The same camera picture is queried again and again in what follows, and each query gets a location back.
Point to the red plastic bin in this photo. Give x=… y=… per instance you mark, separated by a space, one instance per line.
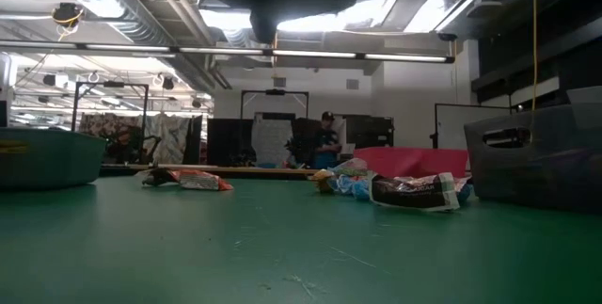
x=414 y=160

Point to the patterned hanging cloth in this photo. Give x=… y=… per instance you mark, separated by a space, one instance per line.
x=103 y=125

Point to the orange Reese's candy packet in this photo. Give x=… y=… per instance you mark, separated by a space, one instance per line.
x=202 y=180

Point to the black gantry frame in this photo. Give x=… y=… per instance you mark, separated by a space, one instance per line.
x=275 y=91
x=113 y=84

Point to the green table mat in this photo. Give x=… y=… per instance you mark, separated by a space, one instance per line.
x=301 y=257

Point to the black upright panel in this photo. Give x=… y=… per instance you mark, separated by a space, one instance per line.
x=226 y=141

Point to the person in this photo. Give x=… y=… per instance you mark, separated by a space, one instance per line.
x=327 y=146

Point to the dark grey translucent bin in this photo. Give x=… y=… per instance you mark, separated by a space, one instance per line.
x=555 y=172

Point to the pale hanging cloth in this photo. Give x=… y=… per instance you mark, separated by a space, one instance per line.
x=171 y=137

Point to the long ceiling light bar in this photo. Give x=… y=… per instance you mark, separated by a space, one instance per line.
x=310 y=53

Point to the teal translucent round container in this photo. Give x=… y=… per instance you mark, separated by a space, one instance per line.
x=52 y=163

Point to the black cabinet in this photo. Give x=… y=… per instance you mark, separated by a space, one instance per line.
x=371 y=130

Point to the white quilted cloth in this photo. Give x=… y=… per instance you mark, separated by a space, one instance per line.
x=272 y=139

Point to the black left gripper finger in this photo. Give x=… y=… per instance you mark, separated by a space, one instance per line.
x=263 y=28

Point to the brown Hershey's chocolate bar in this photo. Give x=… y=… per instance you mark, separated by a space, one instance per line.
x=414 y=193

